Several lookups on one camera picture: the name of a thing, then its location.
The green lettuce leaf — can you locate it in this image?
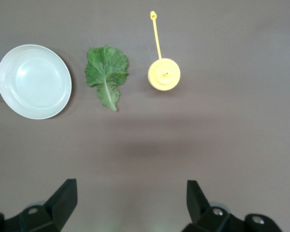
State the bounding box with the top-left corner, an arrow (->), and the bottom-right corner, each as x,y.
84,45 -> 130,112

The pale beige round plate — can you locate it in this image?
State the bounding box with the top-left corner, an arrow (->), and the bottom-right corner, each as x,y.
0,44 -> 73,120

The yellow squeeze bottle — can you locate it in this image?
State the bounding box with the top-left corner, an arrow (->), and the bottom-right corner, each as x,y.
147,11 -> 181,92

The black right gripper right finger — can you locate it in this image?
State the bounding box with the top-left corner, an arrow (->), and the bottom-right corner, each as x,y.
181,180 -> 285,232

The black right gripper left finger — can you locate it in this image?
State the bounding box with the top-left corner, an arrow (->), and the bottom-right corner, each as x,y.
0,178 -> 78,232

